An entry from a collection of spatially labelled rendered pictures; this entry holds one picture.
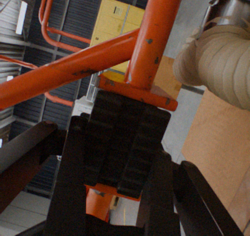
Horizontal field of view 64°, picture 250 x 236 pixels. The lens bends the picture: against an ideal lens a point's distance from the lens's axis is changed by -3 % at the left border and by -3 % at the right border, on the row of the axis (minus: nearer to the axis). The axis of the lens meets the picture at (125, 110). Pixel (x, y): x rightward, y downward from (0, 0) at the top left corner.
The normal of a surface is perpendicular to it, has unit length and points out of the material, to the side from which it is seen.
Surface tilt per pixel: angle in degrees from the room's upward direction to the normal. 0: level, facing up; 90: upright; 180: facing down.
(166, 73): 90
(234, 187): 1
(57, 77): 98
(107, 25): 90
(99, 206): 103
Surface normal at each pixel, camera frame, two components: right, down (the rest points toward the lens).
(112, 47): -0.08, 0.04
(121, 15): 0.00, 0.23
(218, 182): -0.95, -0.30
